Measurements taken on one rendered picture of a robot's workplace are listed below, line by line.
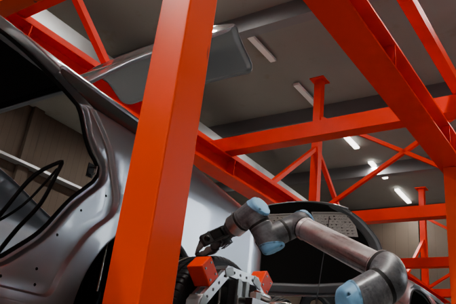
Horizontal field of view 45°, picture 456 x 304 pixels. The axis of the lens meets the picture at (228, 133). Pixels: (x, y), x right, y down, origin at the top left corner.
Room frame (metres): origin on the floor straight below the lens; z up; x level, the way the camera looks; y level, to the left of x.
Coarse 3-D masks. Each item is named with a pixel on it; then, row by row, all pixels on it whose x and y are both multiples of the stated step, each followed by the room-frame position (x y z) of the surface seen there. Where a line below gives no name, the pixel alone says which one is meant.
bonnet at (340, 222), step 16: (272, 208) 5.39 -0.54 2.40; (288, 208) 5.30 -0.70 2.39; (304, 208) 5.21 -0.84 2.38; (320, 208) 5.12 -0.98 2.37; (336, 208) 5.00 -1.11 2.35; (336, 224) 5.18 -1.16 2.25; (352, 224) 5.08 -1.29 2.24; (368, 240) 5.11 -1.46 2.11; (272, 256) 5.88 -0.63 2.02; (288, 256) 5.77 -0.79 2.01; (304, 256) 5.66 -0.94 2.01; (320, 256) 5.55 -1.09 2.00; (272, 272) 5.98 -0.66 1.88; (288, 272) 5.86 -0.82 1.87; (304, 272) 5.75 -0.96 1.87; (336, 272) 5.54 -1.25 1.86; (352, 272) 5.43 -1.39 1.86; (272, 288) 6.06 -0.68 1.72; (288, 288) 5.94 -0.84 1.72; (304, 288) 5.82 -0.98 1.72; (320, 288) 5.71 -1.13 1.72; (336, 288) 5.61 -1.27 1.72
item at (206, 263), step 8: (200, 256) 2.11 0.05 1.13; (208, 256) 2.08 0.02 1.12; (192, 264) 2.08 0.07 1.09; (200, 264) 2.06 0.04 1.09; (208, 264) 2.07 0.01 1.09; (192, 272) 2.09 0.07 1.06; (200, 272) 2.07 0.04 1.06; (208, 272) 2.08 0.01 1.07; (216, 272) 2.12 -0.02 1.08; (192, 280) 2.12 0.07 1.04; (200, 280) 2.10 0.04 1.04; (208, 280) 2.08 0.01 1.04
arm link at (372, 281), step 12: (360, 276) 1.60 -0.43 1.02; (372, 276) 1.58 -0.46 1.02; (384, 276) 1.58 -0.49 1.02; (348, 288) 1.58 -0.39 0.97; (360, 288) 1.57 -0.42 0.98; (372, 288) 1.57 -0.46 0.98; (384, 288) 1.57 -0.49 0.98; (336, 300) 1.64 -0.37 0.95; (348, 300) 1.57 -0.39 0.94; (360, 300) 1.56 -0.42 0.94; (372, 300) 1.57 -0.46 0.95; (384, 300) 1.58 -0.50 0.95
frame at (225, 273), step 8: (224, 272) 2.16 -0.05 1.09; (232, 272) 2.20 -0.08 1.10; (240, 272) 2.25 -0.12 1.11; (216, 280) 2.12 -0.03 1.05; (224, 280) 2.16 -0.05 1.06; (248, 280) 2.30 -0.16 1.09; (256, 280) 2.34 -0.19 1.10; (200, 288) 2.12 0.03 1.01; (208, 288) 2.09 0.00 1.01; (216, 288) 2.13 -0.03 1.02; (256, 288) 2.35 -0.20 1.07; (192, 296) 2.09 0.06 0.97; (200, 296) 2.06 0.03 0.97; (208, 296) 2.09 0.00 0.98; (248, 296) 2.40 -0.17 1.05
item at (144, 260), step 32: (192, 0) 1.73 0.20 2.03; (160, 32) 1.80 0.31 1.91; (192, 32) 1.75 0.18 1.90; (160, 64) 1.78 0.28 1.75; (192, 64) 1.77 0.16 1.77; (160, 96) 1.76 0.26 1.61; (192, 96) 1.80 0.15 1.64; (160, 128) 1.74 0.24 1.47; (192, 128) 1.82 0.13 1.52; (160, 160) 1.73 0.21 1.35; (192, 160) 1.84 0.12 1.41; (128, 192) 1.80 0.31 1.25; (160, 192) 1.73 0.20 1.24; (128, 224) 1.78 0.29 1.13; (160, 224) 1.75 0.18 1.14; (128, 256) 1.77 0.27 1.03; (160, 256) 1.77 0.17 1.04; (128, 288) 1.75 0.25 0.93; (160, 288) 1.79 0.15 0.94
